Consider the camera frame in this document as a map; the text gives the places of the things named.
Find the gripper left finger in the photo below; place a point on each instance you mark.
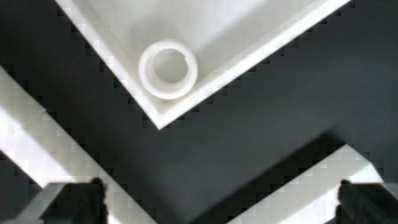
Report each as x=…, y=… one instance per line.
x=68, y=204

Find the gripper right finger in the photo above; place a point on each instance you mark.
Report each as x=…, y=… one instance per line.
x=368, y=203

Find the white L-shaped obstacle fence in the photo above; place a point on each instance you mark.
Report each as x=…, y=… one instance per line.
x=50, y=157

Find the white square table top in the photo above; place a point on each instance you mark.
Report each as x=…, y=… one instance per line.
x=181, y=44

